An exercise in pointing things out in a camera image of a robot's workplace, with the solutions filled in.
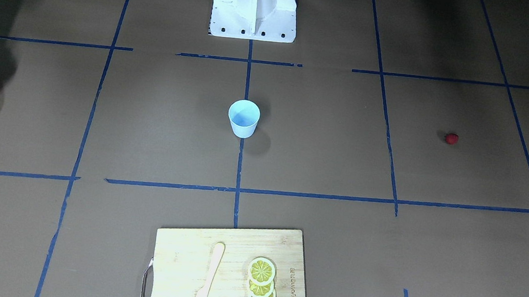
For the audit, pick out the yellow plastic knife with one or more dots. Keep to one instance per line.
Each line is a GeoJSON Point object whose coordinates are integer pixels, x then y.
{"type": "Point", "coordinates": [214, 262]}

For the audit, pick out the bamboo cutting board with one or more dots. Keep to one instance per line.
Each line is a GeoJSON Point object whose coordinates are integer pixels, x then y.
{"type": "Point", "coordinates": [181, 257]}

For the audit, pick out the light blue paper cup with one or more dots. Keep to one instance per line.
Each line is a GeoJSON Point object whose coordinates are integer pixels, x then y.
{"type": "Point", "coordinates": [244, 116]}

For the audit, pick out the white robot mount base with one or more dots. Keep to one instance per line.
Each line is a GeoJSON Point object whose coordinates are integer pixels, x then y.
{"type": "Point", "coordinates": [260, 20]}

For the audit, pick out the front lemon slice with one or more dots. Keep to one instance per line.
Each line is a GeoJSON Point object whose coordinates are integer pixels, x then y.
{"type": "Point", "coordinates": [261, 271]}

